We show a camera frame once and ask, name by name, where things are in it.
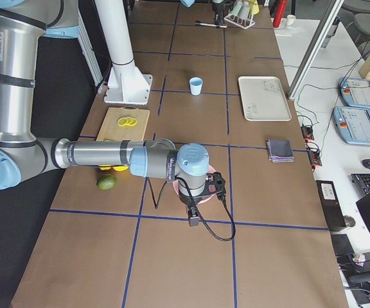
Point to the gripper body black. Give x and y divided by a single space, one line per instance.
217 7
189 201

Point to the steel muddler black tip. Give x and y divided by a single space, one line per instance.
213 25

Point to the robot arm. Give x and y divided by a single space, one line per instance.
188 3
23 156

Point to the green cup on rack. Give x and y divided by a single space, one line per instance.
237 6

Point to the white cup on rack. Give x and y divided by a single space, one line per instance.
244 11

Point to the white cup rack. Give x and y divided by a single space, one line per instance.
244 24

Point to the yellow cup on rack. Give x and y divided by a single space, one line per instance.
254 7

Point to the light blue plastic cup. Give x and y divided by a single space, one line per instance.
195 85

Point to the white small cup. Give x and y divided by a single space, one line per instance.
290 19

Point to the pink bowl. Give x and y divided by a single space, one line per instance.
175 184

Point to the red bottle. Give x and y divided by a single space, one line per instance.
280 9

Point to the yellow lemon lower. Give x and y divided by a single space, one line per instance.
120 168

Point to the green avocado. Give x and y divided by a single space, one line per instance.
106 182

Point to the cream bear tray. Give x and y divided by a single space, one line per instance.
263 99

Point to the lemon slices stack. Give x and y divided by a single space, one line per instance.
127 121

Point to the wooden cutting board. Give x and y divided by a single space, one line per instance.
110 131

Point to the black box device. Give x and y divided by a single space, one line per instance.
330 205

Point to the teach pendant far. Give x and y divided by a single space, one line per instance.
355 91

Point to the teach pendant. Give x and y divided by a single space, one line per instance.
355 91
353 125

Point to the black keyboard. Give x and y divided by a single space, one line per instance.
361 182

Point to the teach pendant near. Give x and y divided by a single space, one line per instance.
353 125

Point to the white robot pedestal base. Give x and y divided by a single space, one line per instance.
126 84

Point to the aluminium frame post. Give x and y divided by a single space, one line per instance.
315 45

